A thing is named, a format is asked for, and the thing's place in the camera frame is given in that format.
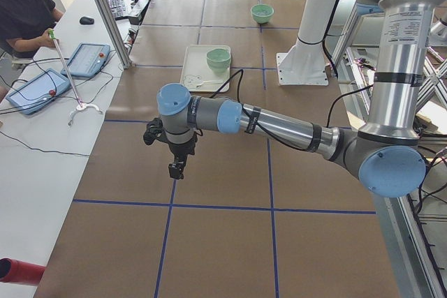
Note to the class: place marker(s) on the white bear tray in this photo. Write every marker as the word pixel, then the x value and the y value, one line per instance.
pixel 195 68

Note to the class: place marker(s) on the green bowl with ice cubes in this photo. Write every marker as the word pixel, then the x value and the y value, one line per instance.
pixel 262 13

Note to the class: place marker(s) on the seated person black shirt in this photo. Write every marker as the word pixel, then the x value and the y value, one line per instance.
pixel 25 26

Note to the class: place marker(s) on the near blue teach pendant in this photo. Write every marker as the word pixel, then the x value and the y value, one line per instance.
pixel 38 92

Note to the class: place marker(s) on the reacher grabber stick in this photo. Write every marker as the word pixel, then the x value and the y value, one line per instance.
pixel 81 106

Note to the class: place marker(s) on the far blue teach pendant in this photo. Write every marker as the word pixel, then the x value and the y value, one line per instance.
pixel 87 59

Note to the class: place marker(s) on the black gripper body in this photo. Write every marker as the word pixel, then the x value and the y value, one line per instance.
pixel 180 149

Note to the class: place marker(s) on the blue teach pendant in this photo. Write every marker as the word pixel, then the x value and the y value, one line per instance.
pixel 38 92
pixel 87 59

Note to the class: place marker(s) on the white camera stand column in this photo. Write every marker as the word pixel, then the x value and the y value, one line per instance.
pixel 304 63

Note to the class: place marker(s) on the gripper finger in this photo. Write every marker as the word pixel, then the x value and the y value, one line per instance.
pixel 180 167
pixel 173 170

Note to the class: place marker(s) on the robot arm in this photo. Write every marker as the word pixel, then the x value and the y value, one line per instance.
pixel 382 154

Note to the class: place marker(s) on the white plastic spoon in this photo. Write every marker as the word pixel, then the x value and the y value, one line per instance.
pixel 205 83

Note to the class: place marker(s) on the aluminium frame post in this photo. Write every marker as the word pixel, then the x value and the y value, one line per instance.
pixel 113 32

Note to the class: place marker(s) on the red cylinder object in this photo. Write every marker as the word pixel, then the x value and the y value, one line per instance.
pixel 20 272

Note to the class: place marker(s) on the black computer mouse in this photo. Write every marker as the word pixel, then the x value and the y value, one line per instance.
pixel 85 20

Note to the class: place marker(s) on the black keyboard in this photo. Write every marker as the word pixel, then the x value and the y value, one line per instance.
pixel 118 9

